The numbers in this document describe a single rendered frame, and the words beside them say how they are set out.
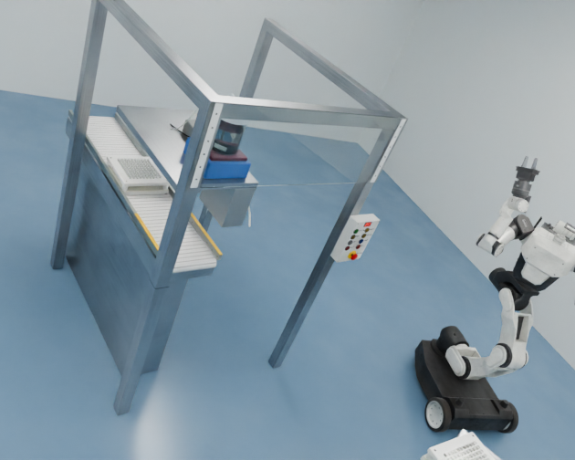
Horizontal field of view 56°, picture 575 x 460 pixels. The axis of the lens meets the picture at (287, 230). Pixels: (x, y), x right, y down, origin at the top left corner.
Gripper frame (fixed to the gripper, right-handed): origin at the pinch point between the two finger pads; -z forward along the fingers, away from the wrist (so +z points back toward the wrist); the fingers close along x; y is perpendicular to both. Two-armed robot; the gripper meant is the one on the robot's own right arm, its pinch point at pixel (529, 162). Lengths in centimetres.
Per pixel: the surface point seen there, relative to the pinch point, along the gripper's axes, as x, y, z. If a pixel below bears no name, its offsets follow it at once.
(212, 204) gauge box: -41, 157, 57
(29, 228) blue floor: -205, 193, 118
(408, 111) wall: -279, -192, -48
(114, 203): -93, 181, 72
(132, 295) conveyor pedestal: -78, 168, 113
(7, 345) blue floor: -116, 211, 157
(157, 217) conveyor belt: -73, 167, 72
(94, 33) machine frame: -111, 201, -3
